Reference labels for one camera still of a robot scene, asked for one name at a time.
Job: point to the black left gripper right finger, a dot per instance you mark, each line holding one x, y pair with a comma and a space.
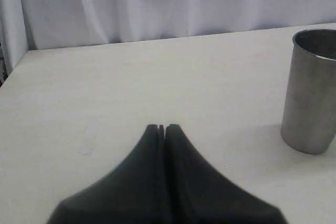
200, 194

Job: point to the white backdrop curtain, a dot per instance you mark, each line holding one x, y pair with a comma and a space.
42, 24

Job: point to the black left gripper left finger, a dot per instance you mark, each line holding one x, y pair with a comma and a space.
134, 192

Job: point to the stainless steel cup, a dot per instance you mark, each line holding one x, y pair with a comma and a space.
308, 122

